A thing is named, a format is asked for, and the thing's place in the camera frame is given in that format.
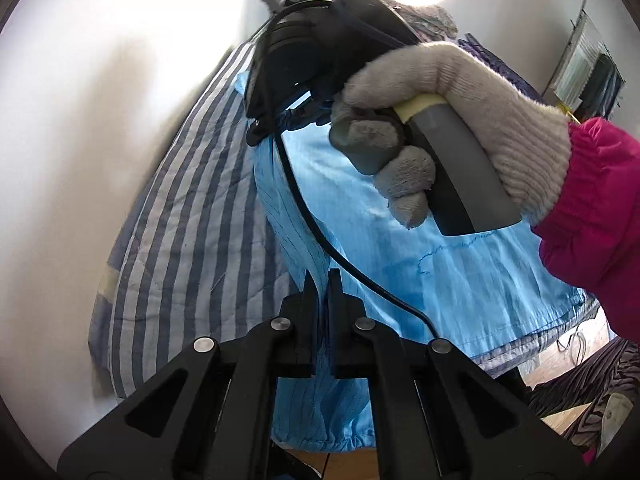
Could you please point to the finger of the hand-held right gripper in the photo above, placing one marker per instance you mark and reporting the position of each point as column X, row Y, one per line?
column 295, row 119

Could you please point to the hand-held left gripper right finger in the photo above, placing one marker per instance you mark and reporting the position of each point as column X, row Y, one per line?
column 336, row 320

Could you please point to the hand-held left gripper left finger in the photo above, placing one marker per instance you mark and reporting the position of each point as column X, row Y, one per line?
column 311, row 320

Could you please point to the light blue garment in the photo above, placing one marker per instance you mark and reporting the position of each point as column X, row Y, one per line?
column 400, row 270

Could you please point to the person's right forearm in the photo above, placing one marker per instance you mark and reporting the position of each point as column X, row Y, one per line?
column 600, row 200

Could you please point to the person's right hand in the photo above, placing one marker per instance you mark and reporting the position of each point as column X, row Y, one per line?
column 480, row 100

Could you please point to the patterned pillow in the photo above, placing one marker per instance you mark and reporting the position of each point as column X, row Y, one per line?
column 435, row 20

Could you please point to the blue striped blanket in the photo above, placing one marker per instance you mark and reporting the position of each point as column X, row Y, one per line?
column 190, row 220

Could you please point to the dark navy jacket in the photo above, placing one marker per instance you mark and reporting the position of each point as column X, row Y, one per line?
column 495, row 65

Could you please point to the zebra striped cloth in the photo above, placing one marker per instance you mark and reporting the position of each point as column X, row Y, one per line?
column 600, row 375

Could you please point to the window frame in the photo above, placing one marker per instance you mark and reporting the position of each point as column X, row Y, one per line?
column 585, row 55

